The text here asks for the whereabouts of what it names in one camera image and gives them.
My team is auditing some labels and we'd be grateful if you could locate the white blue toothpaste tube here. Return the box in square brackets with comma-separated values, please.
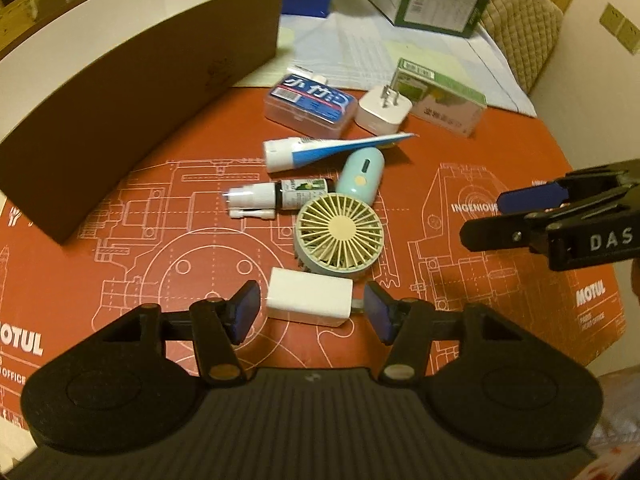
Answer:
[263, 132, 418, 172]

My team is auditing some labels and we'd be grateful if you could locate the clear plastic box blue label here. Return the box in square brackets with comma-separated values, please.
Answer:
[263, 72, 357, 139]

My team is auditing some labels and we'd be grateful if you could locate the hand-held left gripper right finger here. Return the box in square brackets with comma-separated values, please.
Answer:
[363, 280, 526, 386]

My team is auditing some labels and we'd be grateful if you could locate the brown cardboard box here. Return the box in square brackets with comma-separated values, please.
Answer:
[0, 0, 287, 246]

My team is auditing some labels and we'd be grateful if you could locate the mint handheld fan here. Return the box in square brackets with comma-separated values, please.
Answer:
[296, 147, 386, 275]

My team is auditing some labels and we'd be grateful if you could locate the white rectangular power adapter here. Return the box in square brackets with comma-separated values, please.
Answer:
[266, 267, 366, 328]

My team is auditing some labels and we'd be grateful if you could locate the white square plug adapter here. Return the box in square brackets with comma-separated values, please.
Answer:
[355, 84, 413, 137]

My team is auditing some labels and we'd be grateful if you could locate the beige quilted chair cushion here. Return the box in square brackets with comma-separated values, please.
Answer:
[482, 0, 563, 96]

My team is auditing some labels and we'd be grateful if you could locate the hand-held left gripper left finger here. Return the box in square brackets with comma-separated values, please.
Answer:
[97, 280, 262, 387]

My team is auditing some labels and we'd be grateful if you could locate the clear plastic bag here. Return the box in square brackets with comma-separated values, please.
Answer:
[595, 365, 640, 480]

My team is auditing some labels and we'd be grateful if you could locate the red printed mat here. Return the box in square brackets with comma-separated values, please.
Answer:
[0, 85, 628, 461]

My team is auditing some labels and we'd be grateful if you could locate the dark green spray bottle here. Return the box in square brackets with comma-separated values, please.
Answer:
[223, 177, 333, 211]

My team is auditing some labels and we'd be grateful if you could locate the green slim carton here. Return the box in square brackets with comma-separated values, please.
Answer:
[397, 57, 487, 138]

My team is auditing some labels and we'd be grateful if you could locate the wall socket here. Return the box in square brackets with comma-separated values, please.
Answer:
[600, 4, 640, 53]

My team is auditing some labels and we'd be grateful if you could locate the checked pastel cloth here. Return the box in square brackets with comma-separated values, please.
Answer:
[237, 0, 538, 118]

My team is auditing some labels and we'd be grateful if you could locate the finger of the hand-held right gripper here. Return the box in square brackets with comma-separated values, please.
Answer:
[460, 186, 640, 253]
[498, 159, 640, 216]

